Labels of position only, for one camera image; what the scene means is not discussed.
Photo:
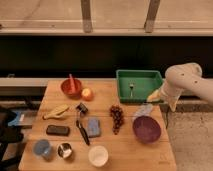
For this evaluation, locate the yellow banana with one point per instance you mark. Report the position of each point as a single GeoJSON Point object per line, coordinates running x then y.
{"type": "Point", "coordinates": [56, 113]}

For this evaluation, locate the blue sponge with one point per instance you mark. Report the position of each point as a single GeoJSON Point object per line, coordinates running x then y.
{"type": "Point", "coordinates": [93, 127]}

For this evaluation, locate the red bowl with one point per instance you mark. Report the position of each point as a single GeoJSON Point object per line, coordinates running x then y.
{"type": "Point", "coordinates": [65, 87]}

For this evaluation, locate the black rectangular case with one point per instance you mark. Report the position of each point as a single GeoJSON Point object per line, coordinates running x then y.
{"type": "Point", "coordinates": [57, 130]}

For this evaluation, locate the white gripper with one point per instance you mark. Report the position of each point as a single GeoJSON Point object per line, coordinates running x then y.
{"type": "Point", "coordinates": [167, 93]}

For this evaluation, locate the small metal cup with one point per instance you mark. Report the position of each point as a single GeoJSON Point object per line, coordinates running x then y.
{"type": "Point", "coordinates": [65, 150]}

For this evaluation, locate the blue plastic cup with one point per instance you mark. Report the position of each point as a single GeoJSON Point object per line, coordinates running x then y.
{"type": "Point", "coordinates": [43, 149]}

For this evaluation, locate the purple bowl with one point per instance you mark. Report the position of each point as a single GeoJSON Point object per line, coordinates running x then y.
{"type": "Point", "coordinates": [146, 129]}

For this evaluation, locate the dark red grape bunch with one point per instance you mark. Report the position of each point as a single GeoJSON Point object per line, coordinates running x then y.
{"type": "Point", "coordinates": [116, 113]}

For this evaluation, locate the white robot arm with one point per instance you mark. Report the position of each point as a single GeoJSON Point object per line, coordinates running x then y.
{"type": "Point", "coordinates": [179, 78]}

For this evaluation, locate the clear plastic bag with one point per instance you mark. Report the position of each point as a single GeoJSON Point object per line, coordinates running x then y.
{"type": "Point", "coordinates": [144, 110]}

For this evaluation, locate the red spoon in bowl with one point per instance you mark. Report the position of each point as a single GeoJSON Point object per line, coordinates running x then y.
{"type": "Point", "coordinates": [72, 84]}

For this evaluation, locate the green plastic bin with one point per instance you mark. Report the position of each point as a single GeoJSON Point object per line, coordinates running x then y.
{"type": "Point", "coordinates": [145, 82]}

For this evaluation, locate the white paper cup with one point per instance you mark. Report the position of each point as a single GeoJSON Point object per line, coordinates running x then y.
{"type": "Point", "coordinates": [98, 156]}

